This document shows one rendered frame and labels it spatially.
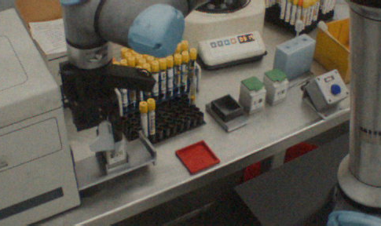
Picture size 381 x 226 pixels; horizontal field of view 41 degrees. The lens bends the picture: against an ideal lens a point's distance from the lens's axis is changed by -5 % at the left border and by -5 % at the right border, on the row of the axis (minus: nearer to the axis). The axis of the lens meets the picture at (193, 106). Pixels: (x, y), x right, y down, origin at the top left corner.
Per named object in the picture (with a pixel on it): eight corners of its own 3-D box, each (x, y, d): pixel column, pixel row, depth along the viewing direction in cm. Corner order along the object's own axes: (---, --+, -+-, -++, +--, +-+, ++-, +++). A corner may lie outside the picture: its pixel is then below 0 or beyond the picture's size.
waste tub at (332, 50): (342, 85, 129) (351, 53, 123) (310, 56, 138) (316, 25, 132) (379, 72, 134) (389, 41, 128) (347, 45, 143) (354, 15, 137)
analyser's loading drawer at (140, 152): (61, 202, 97) (57, 184, 94) (49, 178, 101) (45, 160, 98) (156, 165, 105) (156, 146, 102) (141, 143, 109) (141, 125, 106)
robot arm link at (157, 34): (199, -11, 75) (137, -30, 79) (156, 26, 68) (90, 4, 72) (198, 33, 80) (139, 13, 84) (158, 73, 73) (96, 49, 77)
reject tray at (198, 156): (191, 174, 106) (191, 172, 106) (174, 153, 111) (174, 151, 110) (220, 162, 109) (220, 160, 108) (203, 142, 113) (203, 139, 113)
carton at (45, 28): (53, 109, 119) (44, 56, 109) (20, 47, 138) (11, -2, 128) (148, 77, 129) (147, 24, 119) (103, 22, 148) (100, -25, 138)
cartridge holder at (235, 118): (228, 132, 116) (228, 120, 113) (205, 108, 121) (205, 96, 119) (247, 123, 118) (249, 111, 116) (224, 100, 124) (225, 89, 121)
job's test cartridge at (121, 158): (108, 169, 100) (105, 146, 96) (98, 154, 103) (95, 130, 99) (127, 162, 101) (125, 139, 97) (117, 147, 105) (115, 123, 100)
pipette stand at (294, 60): (286, 91, 127) (292, 57, 120) (266, 76, 131) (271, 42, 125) (313, 76, 132) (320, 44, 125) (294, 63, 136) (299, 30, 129)
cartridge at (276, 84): (272, 106, 123) (276, 83, 118) (260, 94, 126) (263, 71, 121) (285, 100, 124) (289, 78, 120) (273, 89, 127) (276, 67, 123)
